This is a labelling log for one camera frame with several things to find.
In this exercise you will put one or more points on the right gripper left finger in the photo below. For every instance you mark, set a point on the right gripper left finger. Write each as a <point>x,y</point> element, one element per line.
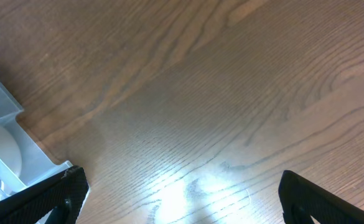
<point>61,197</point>

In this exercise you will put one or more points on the clear plastic storage container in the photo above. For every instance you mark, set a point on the clear plastic storage container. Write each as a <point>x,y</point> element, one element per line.
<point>22,162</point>

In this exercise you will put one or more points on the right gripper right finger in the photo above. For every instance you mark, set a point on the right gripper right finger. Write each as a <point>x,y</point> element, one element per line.
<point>304,202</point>

